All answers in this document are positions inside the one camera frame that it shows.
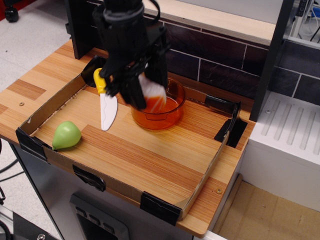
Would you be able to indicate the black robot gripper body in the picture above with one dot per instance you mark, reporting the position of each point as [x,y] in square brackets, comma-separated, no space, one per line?
[127,36]

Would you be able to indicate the white toy sink drainboard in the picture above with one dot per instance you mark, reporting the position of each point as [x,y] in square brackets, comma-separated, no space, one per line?
[282,155]

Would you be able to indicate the dark grey vertical post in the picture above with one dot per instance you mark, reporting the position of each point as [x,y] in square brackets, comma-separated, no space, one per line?
[274,48]

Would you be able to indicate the green toy pear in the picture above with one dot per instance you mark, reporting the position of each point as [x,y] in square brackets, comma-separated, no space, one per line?
[66,135]

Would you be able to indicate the orange white toy salmon sushi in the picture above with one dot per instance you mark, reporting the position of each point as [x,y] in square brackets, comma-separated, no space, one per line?
[154,94]

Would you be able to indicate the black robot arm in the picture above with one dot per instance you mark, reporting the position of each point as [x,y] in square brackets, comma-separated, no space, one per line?
[135,46]

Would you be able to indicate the cardboard fence with black tape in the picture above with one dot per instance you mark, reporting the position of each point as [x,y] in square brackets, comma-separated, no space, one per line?
[178,174]

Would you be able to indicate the grey toy oven panel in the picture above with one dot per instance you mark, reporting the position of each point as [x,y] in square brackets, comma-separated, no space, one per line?
[96,224]

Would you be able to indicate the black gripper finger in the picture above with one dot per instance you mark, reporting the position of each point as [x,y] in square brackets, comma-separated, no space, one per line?
[129,88]
[157,70]

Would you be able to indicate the orange transparent plastic pot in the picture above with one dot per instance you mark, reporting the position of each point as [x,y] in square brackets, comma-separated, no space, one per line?
[167,116]

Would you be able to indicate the yellow white toy knife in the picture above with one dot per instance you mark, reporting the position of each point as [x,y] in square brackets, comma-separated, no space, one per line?
[108,104]

